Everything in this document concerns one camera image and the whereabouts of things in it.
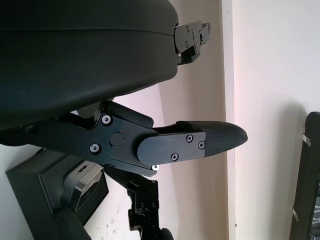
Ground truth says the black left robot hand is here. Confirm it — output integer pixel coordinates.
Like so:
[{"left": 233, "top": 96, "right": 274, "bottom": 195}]
[{"left": 0, "top": 0, "right": 249, "bottom": 179}]

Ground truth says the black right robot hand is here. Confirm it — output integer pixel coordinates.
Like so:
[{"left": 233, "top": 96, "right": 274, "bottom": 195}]
[{"left": 53, "top": 166, "right": 174, "bottom": 240}]

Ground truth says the small silver square camera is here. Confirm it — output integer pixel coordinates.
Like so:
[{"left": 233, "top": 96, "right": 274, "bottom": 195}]
[{"left": 63, "top": 161, "right": 105, "bottom": 213}]

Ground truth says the black RealSense box lid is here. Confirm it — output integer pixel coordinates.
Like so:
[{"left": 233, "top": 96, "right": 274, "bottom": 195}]
[{"left": 291, "top": 111, "right": 320, "bottom": 240}]

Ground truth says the black camera box base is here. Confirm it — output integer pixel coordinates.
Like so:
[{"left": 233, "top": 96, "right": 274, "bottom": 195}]
[{"left": 6, "top": 147, "right": 110, "bottom": 240}]

